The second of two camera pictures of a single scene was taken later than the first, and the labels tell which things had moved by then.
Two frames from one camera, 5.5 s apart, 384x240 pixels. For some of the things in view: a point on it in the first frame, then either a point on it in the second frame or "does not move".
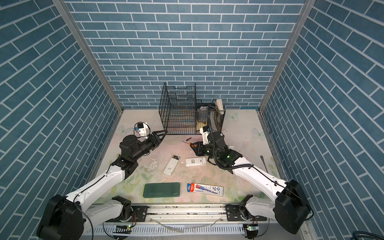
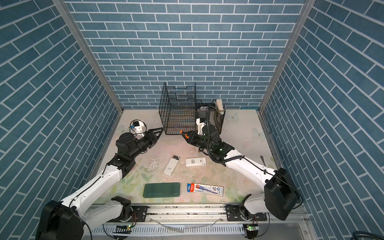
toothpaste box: [205, 189] does not move
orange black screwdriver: [189, 144] to [181, 132]
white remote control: [201, 161] does not move
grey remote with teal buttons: [171, 165] does not move
